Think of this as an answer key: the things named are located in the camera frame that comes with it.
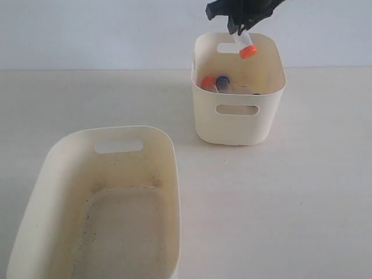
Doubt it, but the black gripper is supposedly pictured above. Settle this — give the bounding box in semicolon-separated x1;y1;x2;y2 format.
205;0;284;36

